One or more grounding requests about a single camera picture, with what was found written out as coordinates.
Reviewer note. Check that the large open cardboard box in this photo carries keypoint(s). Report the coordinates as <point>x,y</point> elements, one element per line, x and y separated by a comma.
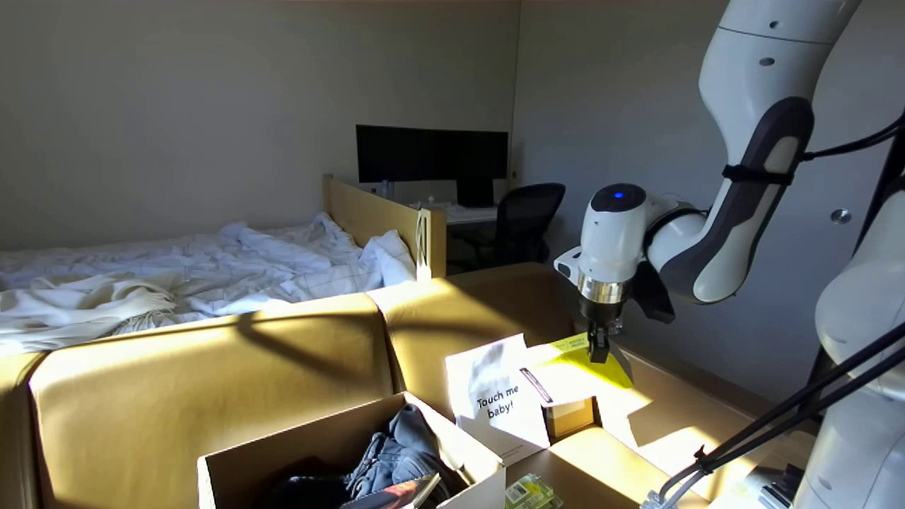
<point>283,447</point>

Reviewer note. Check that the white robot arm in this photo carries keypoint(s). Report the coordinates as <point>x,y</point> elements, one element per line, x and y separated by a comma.
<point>752,188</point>

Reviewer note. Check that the wooden bed frame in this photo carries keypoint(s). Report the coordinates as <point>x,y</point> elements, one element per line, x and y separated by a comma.
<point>376,215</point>

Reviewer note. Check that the white desk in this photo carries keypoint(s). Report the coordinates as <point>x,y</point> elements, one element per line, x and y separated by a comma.
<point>468,212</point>

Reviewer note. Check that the silver door knob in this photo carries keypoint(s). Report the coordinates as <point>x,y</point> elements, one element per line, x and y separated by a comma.
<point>840,215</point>

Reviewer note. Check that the white printed envelope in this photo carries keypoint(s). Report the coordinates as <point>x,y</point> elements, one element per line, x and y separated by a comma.
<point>495,384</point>

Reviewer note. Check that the white bed sheets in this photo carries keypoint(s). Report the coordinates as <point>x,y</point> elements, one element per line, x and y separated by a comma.
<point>188,271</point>

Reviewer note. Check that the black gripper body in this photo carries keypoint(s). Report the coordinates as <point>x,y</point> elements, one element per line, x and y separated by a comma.
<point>600,315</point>

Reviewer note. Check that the green plastic package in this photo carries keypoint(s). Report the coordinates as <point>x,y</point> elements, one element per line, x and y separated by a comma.
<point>533,492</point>

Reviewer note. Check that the black office chair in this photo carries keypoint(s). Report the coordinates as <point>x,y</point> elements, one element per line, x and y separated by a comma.
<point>526,220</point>

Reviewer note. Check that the flat brown cardboard sheet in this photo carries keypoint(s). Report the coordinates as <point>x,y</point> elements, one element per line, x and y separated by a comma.
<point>602,466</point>

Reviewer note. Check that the black computer monitor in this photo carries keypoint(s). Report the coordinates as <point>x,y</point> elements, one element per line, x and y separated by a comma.
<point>426,155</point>

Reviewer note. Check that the yellow book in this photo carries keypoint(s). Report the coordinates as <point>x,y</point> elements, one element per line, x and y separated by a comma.
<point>574,363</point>

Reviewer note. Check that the small Amazon cardboard box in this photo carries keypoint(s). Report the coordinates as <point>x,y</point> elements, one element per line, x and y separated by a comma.
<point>570,414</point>

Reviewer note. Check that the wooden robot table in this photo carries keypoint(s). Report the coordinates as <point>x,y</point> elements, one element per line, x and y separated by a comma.
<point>778,461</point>

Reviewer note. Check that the dark folded clothes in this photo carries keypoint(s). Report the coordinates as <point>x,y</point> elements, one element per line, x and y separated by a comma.
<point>396,455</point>

